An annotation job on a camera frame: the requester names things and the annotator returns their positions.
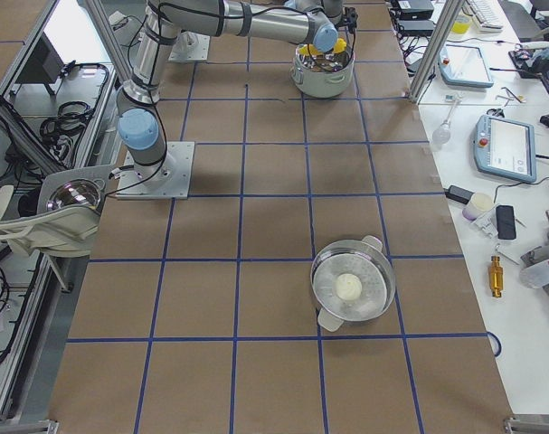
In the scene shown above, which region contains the green electric cooking pot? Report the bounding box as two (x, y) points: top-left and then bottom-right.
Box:
(290, 38), (355, 99)

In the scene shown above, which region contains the glass pot lid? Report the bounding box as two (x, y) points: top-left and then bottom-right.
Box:
(46, 178), (101, 211)

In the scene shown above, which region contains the black power adapter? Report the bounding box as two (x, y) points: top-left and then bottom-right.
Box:
(444, 184), (474, 204)

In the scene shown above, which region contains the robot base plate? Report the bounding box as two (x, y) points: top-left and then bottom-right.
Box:
(114, 141), (194, 200)

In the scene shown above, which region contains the steel steamer pot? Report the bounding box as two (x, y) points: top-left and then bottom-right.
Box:
(310, 235), (396, 332)

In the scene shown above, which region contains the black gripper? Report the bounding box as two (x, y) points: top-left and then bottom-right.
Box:
(341, 6), (358, 30)

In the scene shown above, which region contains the brass fitting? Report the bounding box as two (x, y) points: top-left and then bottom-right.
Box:
(487, 255), (504, 298)

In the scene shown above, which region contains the blue teach pendant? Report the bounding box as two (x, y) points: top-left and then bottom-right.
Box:
(472, 115), (537, 184)
(438, 44), (494, 89)

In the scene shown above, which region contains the white tape roll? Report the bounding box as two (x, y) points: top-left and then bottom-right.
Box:
(462, 193), (495, 222)

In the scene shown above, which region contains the white light bulb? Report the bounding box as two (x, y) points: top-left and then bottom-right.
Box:
(431, 100), (459, 149)

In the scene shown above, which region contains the aluminium frame post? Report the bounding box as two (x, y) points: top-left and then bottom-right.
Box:
(408, 0), (463, 103)

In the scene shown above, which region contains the black remote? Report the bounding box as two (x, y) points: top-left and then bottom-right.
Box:
(496, 204), (516, 241)

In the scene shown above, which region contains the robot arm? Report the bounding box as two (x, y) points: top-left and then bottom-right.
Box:
(113, 1), (357, 200)

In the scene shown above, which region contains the white steamed bun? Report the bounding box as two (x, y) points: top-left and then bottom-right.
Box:
(335, 273), (363, 302)

